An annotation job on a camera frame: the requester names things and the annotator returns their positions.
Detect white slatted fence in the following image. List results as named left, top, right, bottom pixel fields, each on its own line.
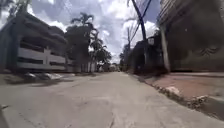
left=79, top=61, right=98, bottom=73

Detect dark overgrown building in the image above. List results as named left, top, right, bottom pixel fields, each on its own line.
left=126, top=34, right=164, bottom=75

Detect thin utility pole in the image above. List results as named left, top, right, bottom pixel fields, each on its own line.
left=126, top=26, right=132, bottom=51

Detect grey concrete road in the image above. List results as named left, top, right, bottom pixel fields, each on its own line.
left=0, top=71, right=224, bottom=128

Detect group of tall trees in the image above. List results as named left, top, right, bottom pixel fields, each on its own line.
left=64, top=12, right=113, bottom=73

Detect dark leaning utility pole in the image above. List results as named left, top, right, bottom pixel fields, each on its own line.
left=130, top=0, right=150, bottom=73

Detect broken stone kerb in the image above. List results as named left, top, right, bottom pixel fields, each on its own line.
left=133, top=73, right=224, bottom=121

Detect building with white fence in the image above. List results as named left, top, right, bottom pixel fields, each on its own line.
left=0, top=12, right=72, bottom=73

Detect overhead wires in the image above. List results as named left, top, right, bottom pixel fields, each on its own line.
left=126, top=0, right=153, bottom=44

